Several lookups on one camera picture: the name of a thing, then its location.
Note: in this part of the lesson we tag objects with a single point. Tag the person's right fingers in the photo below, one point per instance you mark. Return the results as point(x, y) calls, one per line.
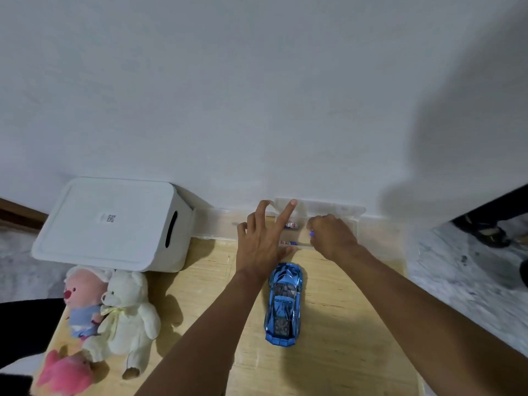
point(316, 228)

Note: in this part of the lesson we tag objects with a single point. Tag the bright pink plush toy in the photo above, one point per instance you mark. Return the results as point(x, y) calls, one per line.
point(64, 373)

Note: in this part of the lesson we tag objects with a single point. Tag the brown wooden skirting board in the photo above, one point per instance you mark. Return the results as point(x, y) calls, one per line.
point(20, 213)

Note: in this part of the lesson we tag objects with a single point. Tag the white teddy bear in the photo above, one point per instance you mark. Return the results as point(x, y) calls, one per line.
point(126, 317)

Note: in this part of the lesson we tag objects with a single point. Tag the black cloth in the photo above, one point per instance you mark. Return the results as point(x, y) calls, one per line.
point(27, 329)

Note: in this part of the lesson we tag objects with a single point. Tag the blue toy car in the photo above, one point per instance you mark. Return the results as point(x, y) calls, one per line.
point(283, 305)

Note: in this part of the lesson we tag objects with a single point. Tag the person's left little finger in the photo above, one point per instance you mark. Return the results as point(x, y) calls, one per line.
point(241, 230)

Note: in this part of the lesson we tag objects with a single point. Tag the clear plastic case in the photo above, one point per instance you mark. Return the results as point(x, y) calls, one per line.
point(214, 224)

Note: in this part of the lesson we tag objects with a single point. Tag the person's left thumb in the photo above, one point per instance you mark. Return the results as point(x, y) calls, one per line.
point(287, 251)

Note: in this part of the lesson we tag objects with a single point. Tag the person's left forearm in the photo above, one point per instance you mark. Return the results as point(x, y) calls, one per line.
point(206, 342)

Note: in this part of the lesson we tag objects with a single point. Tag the person's left hand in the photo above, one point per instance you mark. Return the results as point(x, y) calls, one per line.
point(258, 251)

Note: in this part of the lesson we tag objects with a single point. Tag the person's left middle finger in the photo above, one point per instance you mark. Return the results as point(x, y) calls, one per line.
point(264, 213)

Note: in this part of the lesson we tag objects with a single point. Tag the pink plush with blue scarf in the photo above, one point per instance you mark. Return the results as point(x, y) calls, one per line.
point(84, 299)

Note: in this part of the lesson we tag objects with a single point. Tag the person's right forearm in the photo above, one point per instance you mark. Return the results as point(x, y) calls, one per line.
point(412, 321)

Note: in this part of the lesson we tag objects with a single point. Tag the person's right hand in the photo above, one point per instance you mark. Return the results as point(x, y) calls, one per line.
point(332, 237)

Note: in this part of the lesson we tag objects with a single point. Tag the white lidded storage box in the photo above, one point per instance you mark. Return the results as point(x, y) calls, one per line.
point(111, 224)

